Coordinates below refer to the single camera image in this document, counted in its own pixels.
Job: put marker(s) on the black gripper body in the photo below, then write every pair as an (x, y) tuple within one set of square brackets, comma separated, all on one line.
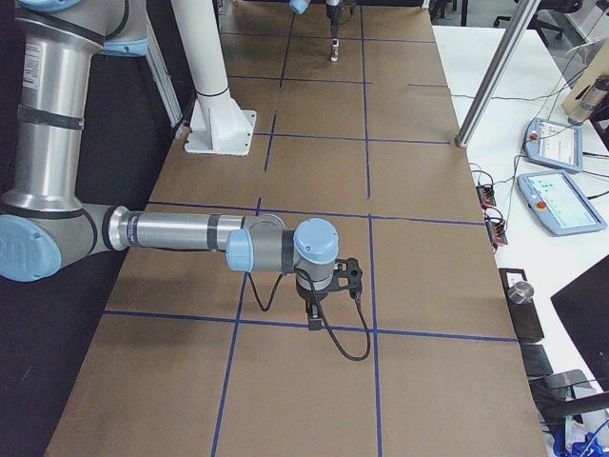
[(333, 14), (310, 298)]

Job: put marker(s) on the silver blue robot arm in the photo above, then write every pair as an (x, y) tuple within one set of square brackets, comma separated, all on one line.
[(45, 227), (300, 6)]

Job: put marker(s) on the near orange black connector box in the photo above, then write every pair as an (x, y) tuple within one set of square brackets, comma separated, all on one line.
[(496, 231)]

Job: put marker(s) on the orange black connector box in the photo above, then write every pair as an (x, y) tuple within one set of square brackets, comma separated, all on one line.
[(486, 195), (496, 231)]

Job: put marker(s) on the far orange black connector box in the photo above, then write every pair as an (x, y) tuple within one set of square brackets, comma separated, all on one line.
[(486, 195)]

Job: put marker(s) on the metal cylinder on black plate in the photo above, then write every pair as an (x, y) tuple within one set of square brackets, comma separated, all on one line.
[(519, 298)]

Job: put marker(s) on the far teach pendant tablet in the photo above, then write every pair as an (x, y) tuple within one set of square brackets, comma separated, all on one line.
[(554, 144)]

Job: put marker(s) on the teach pendant tablet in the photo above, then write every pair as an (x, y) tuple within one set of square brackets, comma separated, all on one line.
[(554, 144), (559, 204)]

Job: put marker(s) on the near teach pendant tablet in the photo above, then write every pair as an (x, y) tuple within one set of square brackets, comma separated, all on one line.
[(559, 204)]

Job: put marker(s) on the wooden stand with bottle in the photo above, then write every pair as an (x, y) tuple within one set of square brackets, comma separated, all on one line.
[(592, 86)]

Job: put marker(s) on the black monitor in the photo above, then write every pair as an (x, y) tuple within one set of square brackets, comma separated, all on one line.
[(582, 307)]

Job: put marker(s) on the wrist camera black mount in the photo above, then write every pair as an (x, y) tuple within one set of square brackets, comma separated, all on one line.
[(348, 276)]

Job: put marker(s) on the white central pedestal column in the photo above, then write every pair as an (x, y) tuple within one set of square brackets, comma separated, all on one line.
[(217, 125)]

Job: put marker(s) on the aluminium frame post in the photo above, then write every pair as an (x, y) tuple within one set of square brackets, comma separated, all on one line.
[(505, 50)]

